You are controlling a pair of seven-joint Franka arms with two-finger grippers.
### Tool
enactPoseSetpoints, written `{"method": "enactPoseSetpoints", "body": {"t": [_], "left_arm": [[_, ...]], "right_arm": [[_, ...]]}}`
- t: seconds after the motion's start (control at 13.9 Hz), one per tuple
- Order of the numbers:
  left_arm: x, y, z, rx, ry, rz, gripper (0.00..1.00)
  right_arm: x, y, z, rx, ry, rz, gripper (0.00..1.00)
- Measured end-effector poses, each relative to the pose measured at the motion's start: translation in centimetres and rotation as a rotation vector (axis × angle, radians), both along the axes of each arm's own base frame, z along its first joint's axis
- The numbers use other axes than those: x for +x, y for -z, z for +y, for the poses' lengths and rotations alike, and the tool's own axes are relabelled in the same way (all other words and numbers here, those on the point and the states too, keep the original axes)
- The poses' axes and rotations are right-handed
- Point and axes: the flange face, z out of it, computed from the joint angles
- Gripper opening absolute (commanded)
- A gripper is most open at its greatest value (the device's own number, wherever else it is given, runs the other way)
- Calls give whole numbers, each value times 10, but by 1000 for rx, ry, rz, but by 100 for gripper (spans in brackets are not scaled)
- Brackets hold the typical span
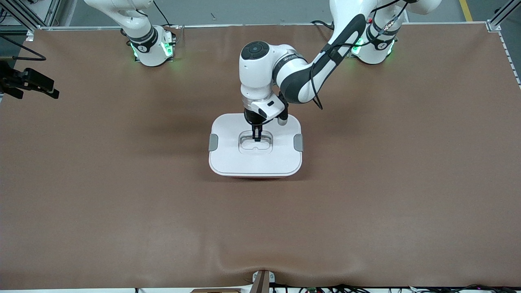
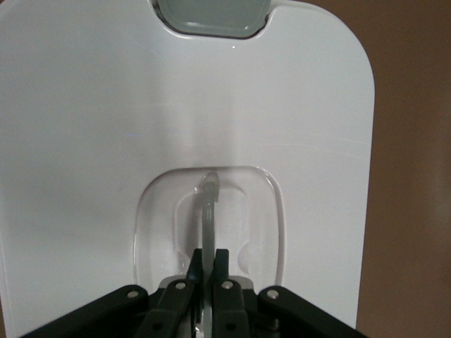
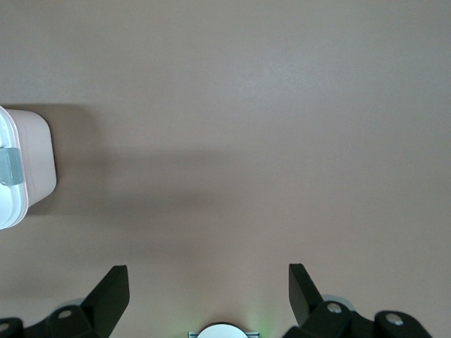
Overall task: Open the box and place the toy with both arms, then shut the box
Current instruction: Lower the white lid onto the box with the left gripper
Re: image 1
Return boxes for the white box lid grey clips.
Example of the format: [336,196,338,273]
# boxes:
[208,114,304,178]

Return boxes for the brown table mat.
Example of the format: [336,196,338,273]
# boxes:
[0,22,521,290]

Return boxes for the aluminium frame struts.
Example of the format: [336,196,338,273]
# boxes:
[0,0,61,41]

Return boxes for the black right arm base cable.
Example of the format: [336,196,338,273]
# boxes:
[153,0,176,29]

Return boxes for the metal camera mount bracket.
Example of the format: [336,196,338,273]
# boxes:
[252,270,276,293]

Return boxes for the aluminium frame post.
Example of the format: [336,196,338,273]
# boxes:
[486,0,521,32]

